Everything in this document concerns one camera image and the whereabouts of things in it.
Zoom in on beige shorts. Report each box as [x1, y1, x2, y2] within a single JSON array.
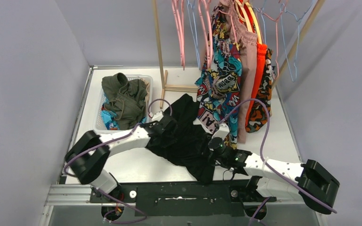
[[140, 78, 151, 106]]

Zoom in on olive green shorts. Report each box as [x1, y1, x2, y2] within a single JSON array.
[[101, 73, 147, 130]]

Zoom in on turquoise shark print shorts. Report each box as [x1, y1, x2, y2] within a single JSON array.
[[100, 95, 119, 130]]

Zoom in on comic print shorts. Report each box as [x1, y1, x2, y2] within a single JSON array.
[[195, 4, 242, 149]]

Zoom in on thick pink plastic hanger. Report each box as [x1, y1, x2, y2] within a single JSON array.
[[197, 0, 214, 69]]

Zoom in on thin blue wire hanger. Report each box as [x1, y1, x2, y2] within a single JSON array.
[[187, 0, 201, 68]]

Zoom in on thin pink wire hanger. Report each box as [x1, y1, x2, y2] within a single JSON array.
[[175, 0, 185, 70]]

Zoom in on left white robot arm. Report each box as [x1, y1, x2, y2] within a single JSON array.
[[63, 112, 177, 201]]

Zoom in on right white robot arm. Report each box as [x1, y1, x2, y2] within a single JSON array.
[[208, 137, 340, 215]]

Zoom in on orange red shorts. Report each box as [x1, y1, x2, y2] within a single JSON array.
[[235, 0, 269, 132]]

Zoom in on black orange patterned shorts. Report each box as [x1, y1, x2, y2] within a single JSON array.
[[255, 48, 274, 129]]

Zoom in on dusty pink shorts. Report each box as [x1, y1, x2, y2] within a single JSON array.
[[219, 0, 257, 143]]

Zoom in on white perforated plastic basket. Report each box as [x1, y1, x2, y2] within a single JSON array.
[[93, 73, 153, 133]]

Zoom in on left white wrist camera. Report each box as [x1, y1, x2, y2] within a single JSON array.
[[151, 111, 165, 122]]

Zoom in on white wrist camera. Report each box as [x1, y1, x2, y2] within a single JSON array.
[[151, 111, 165, 122], [212, 123, 230, 140]]

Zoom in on wooden clothes rack frame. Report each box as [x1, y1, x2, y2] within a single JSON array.
[[151, 0, 327, 108]]

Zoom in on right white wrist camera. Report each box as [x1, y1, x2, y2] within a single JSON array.
[[212, 123, 230, 140]]

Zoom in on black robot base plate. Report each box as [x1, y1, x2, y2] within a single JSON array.
[[90, 178, 265, 217]]

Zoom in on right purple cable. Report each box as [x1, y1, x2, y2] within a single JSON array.
[[217, 98, 338, 226]]

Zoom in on purple cable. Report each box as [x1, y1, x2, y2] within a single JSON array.
[[217, 98, 338, 226], [62, 98, 173, 225]]

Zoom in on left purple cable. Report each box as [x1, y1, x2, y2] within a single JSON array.
[[62, 98, 173, 225]]

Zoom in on empty pink wire hanger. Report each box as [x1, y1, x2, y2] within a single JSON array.
[[252, 0, 291, 81]]

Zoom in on empty blue wire hanger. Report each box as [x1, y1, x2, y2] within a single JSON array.
[[277, 0, 317, 82]]

